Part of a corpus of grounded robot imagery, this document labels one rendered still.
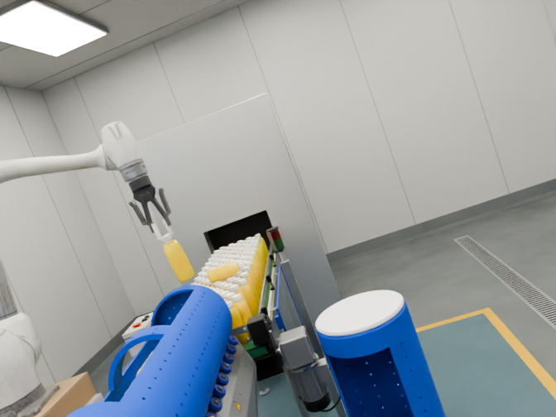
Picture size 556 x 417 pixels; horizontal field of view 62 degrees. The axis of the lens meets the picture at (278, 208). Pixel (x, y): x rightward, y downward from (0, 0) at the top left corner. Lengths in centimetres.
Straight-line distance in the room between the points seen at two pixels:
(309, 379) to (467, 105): 461
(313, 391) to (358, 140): 423
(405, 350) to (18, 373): 117
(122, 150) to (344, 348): 98
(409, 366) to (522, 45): 523
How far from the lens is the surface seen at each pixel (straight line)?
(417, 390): 147
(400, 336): 140
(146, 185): 171
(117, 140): 171
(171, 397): 110
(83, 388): 183
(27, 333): 190
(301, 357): 195
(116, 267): 677
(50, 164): 179
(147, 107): 631
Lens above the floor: 156
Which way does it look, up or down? 6 degrees down
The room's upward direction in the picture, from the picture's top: 20 degrees counter-clockwise
